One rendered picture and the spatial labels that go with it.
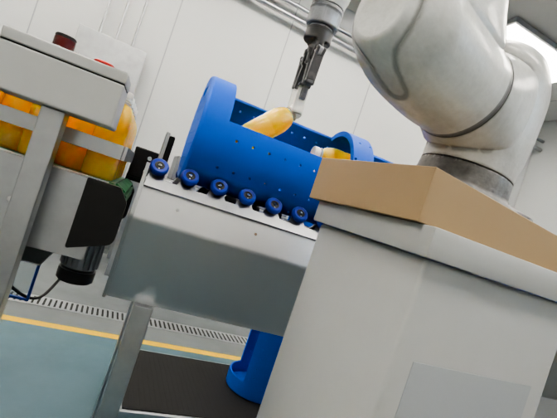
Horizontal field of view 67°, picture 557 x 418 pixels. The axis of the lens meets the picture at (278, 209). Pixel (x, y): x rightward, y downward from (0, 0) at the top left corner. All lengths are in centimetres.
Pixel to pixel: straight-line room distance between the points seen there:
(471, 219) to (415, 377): 22
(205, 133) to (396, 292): 61
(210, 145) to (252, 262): 31
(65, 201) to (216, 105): 39
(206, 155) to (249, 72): 375
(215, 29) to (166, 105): 94
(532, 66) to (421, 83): 24
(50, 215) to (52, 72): 28
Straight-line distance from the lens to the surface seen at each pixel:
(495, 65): 64
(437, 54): 57
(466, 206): 60
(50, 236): 94
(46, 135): 85
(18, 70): 84
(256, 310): 114
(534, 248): 71
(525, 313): 71
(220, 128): 101
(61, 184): 92
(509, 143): 72
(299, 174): 106
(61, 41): 153
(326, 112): 503
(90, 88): 81
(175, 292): 110
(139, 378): 186
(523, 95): 73
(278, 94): 481
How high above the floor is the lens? 96
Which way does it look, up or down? level
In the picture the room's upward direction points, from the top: 19 degrees clockwise
